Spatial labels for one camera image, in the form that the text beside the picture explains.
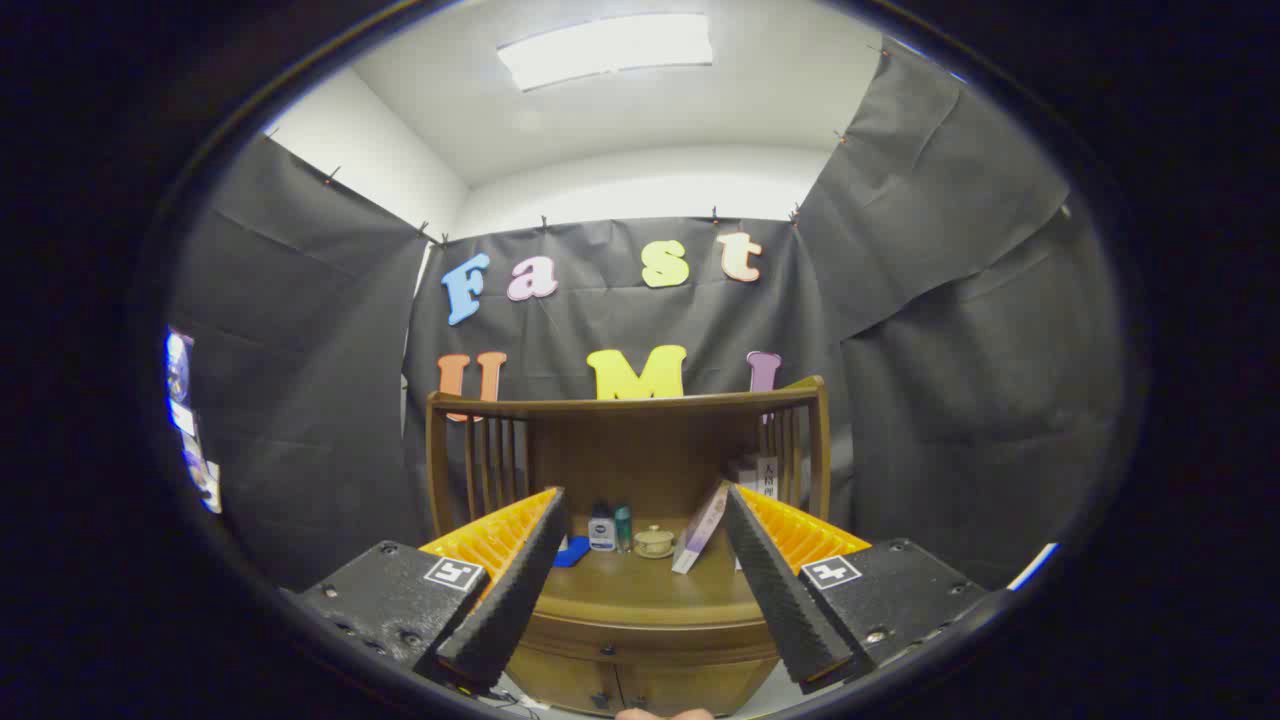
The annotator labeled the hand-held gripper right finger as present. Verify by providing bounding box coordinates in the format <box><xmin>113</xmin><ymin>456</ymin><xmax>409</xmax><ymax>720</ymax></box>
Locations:
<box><xmin>720</xmin><ymin>484</ymin><xmax>991</xmax><ymax>695</ymax></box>

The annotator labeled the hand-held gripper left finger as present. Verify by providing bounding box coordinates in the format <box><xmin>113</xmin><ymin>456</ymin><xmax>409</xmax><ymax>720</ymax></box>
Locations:
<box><xmin>290</xmin><ymin>487</ymin><xmax>570</xmax><ymax>693</ymax></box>

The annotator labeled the wooden drawer with black knob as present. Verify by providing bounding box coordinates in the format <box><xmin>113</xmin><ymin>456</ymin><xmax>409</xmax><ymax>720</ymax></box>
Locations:
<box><xmin>520</xmin><ymin>612</ymin><xmax>786</xmax><ymax>666</ymax></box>

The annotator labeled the wooden countertop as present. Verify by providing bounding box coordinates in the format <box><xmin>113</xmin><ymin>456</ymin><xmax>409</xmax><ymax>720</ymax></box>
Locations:
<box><xmin>540</xmin><ymin>515</ymin><xmax>773</xmax><ymax>631</ymax></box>

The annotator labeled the wooden cabinet with slatted shelf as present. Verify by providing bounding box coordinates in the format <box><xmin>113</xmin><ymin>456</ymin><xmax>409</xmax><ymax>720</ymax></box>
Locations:
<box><xmin>425</xmin><ymin>376</ymin><xmax>833</xmax><ymax>719</ymax></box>

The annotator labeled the purple book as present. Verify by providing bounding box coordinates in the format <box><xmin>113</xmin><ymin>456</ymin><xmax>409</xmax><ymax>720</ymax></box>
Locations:
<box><xmin>671</xmin><ymin>480</ymin><xmax>733</xmax><ymax>576</ymax></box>

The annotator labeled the white appliance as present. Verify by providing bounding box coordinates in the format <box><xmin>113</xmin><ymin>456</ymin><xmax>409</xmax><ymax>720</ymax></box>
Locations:
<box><xmin>1008</xmin><ymin>543</ymin><xmax>1059</xmax><ymax>591</ymax></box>

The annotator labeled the ceiling light panel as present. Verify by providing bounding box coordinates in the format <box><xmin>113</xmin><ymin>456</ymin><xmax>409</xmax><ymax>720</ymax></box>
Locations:
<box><xmin>497</xmin><ymin>12</ymin><xmax>714</xmax><ymax>93</ymax></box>

